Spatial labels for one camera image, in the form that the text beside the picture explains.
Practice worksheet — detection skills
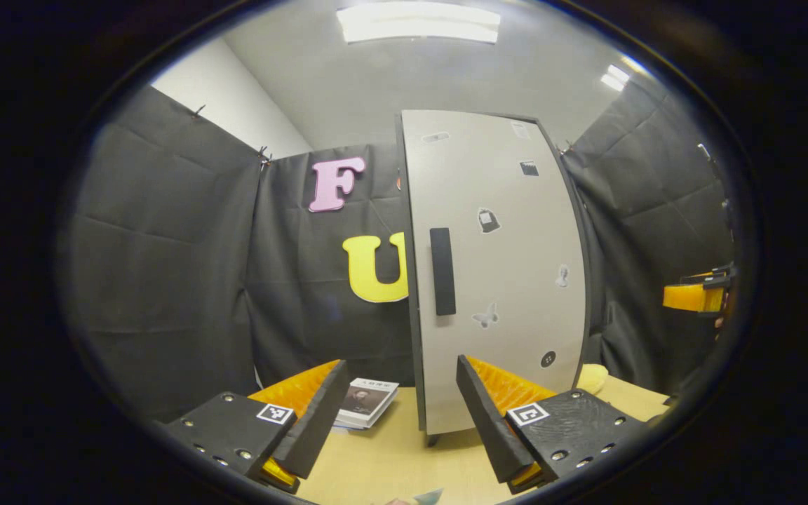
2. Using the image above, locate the black backdrop cloth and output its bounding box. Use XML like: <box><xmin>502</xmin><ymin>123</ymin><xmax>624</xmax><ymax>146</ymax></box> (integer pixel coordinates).
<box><xmin>60</xmin><ymin>74</ymin><xmax>738</xmax><ymax>422</ymax></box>

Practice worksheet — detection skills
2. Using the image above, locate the yellow round bun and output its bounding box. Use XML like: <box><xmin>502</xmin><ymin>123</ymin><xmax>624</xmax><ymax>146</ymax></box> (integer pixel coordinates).
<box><xmin>576</xmin><ymin>363</ymin><xmax>610</xmax><ymax>395</ymax></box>

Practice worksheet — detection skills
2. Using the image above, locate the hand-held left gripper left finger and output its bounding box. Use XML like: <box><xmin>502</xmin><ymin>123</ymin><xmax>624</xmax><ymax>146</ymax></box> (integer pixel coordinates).
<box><xmin>166</xmin><ymin>359</ymin><xmax>351</xmax><ymax>495</ymax></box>

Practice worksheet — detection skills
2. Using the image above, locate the white book with portrait cover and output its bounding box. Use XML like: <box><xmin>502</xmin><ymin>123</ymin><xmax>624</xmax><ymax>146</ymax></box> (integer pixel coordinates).
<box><xmin>337</xmin><ymin>379</ymin><xmax>400</xmax><ymax>425</ymax></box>

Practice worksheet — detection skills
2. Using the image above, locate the grey cabinet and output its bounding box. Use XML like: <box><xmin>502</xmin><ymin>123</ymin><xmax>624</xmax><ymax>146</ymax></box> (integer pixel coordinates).
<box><xmin>396</xmin><ymin>109</ymin><xmax>593</xmax><ymax>446</ymax></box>

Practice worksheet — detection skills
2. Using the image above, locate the black cabinet door handle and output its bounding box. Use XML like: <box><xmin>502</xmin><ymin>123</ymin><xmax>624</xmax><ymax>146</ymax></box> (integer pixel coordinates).
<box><xmin>430</xmin><ymin>227</ymin><xmax>457</xmax><ymax>316</ymax></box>

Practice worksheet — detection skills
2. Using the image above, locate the grey cabinet door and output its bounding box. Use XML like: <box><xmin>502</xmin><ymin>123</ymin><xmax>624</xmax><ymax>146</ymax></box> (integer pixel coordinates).
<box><xmin>400</xmin><ymin>110</ymin><xmax>587</xmax><ymax>436</ymax></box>

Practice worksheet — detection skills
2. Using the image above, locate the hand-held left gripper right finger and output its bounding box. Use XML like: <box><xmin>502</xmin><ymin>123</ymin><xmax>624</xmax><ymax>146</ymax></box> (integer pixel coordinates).
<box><xmin>455</xmin><ymin>354</ymin><xmax>650</xmax><ymax>495</ymax></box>

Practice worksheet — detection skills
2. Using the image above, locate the ceiling light panel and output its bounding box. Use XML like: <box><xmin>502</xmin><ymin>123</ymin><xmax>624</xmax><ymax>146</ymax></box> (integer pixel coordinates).
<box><xmin>600</xmin><ymin>65</ymin><xmax>631</xmax><ymax>92</ymax></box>
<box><xmin>337</xmin><ymin>2</ymin><xmax>501</xmax><ymax>44</ymax></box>

